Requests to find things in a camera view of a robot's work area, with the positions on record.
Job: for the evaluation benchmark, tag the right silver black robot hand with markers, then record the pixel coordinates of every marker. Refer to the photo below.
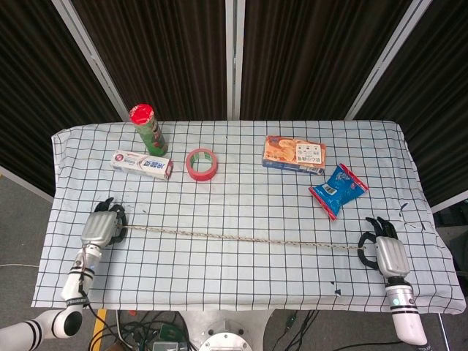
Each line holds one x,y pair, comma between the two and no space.
393,256

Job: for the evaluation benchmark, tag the blue snack bag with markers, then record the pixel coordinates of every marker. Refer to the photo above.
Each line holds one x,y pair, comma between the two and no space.
338,190

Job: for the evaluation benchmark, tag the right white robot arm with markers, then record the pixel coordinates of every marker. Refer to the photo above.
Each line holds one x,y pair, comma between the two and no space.
406,314

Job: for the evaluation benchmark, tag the red tape roll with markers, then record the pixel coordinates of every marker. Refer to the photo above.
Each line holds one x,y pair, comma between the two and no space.
192,172

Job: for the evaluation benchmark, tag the green chips can red lid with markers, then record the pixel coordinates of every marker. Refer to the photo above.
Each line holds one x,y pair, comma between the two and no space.
153,137

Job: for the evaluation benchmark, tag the white toothpaste box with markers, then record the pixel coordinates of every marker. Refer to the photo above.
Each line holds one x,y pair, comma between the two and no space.
140,164

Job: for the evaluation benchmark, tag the orange biscuit box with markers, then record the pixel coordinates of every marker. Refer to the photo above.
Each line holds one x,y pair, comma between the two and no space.
289,151

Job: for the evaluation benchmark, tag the silver partition frame post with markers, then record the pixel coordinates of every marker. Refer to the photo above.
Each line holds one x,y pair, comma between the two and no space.
387,58
91,58
234,58

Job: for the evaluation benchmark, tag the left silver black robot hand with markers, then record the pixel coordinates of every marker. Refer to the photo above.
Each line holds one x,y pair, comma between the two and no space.
98,226

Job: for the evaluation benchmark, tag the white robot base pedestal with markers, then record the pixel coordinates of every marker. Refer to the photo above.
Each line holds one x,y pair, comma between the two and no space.
226,329

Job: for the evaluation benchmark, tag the dark ribbed partition panel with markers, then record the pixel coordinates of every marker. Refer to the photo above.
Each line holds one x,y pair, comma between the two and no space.
164,55
33,91
311,55
438,109

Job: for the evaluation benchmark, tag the white black checkered tablecloth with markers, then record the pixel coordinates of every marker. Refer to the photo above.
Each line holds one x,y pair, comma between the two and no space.
219,278

